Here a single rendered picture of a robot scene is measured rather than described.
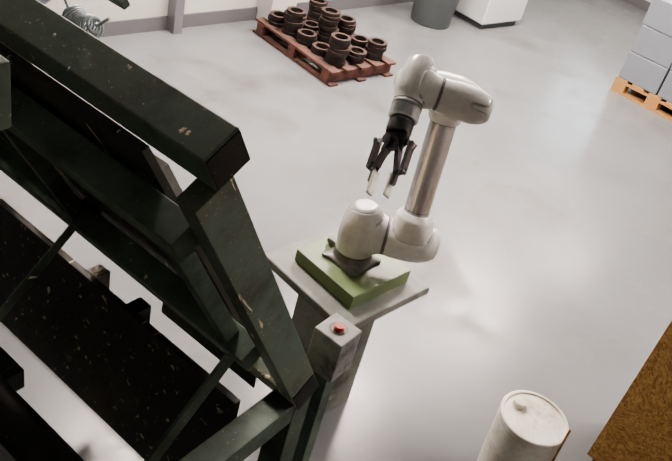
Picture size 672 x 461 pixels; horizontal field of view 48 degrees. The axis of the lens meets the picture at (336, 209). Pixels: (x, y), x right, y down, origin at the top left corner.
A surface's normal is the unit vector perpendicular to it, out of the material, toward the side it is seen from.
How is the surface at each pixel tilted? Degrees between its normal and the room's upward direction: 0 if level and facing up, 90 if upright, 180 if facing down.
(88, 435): 0
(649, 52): 90
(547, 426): 0
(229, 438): 0
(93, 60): 30
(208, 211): 90
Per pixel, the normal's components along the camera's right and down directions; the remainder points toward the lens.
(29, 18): -0.12, -0.53
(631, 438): -0.66, 0.29
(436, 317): 0.22, -0.80
